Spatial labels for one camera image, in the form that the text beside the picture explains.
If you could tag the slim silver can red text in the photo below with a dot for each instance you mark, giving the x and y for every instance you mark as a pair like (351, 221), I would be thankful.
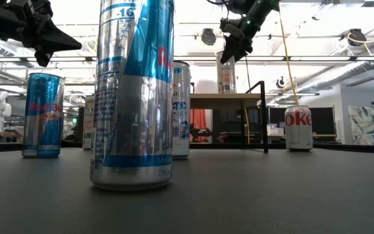
(88, 122)

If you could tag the white blue patterned sheet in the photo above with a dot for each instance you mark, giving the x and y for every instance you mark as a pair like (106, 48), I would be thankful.
(369, 123)

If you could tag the Diet Coke can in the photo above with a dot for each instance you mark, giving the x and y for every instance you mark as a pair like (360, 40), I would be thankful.
(298, 128)

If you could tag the long ceiling light strip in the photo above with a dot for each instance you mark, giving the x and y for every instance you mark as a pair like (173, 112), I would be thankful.
(320, 58)

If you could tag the blue Red Bull can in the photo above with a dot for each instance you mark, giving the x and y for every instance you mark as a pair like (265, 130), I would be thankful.
(43, 115)

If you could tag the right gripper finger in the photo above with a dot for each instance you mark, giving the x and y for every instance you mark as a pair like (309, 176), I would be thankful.
(231, 48)
(246, 49)

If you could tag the sugarfree Red Bull can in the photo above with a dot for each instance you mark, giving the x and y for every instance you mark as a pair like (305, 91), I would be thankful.
(132, 97)

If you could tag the slim Celsius can blue print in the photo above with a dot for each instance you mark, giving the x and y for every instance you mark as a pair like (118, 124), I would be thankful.
(182, 110)

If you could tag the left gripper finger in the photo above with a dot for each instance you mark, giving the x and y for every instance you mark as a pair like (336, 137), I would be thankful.
(57, 42)
(42, 58)

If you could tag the orange red panel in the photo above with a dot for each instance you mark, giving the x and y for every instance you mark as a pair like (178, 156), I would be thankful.
(200, 118)

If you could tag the wooden shelf with black legs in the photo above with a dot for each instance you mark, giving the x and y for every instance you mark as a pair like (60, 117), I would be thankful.
(219, 99)

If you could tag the black table mat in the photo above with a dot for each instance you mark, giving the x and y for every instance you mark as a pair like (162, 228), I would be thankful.
(239, 195)

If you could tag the black partition panel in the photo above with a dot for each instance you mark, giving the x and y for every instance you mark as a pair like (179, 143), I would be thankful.
(323, 120)

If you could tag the slim Celsius can orange print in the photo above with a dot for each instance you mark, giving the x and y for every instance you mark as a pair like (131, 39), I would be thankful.
(226, 78)

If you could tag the small black device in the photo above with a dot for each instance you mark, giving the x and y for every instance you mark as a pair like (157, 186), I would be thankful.
(201, 132)

